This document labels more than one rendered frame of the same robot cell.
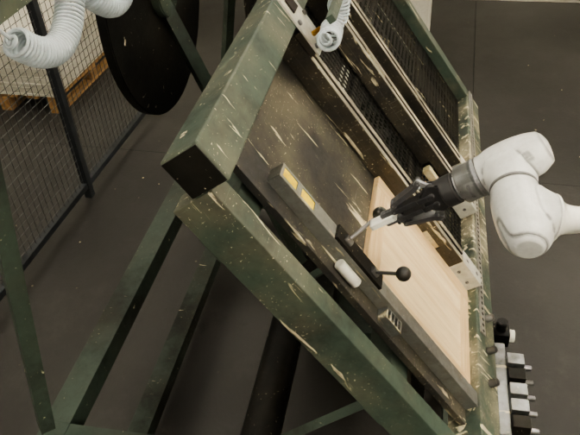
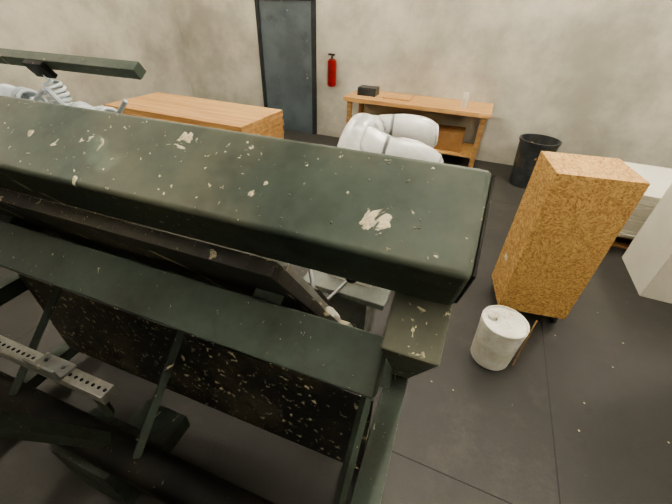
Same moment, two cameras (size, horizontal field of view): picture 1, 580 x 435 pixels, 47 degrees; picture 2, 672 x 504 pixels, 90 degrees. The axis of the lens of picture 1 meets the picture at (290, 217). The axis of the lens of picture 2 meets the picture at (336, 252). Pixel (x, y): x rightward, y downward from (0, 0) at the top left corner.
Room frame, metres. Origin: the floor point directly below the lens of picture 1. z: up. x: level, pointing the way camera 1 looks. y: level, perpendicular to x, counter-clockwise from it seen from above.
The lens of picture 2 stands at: (1.15, 0.44, 2.03)
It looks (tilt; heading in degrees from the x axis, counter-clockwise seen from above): 36 degrees down; 276
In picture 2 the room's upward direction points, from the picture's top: 2 degrees clockwise
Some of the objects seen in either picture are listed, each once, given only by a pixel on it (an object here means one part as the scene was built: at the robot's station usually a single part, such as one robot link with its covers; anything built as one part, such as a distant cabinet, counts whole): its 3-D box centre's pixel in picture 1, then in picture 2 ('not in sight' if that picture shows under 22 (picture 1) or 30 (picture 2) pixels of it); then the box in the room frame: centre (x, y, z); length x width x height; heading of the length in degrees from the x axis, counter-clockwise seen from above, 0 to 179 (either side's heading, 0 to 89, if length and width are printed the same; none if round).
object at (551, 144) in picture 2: not in sight; (531, 162); (-1.08, -4.48, 0.33); 0.52 x 0.52 x 0.65
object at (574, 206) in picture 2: not in sight; (550, 244); (-0.25, -1.83, 0.63); 0.50 x 0.42 x 1.25; 173
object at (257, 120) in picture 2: not in sight; (198, 133); (3.89, -4.52, 0.39); 2.46 x 1.04 x 0.78; 164
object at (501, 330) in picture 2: not in sight; (500, 334); (0.16, -1.23, 0.24); 0.32 x 0.30 x 0.47; 164
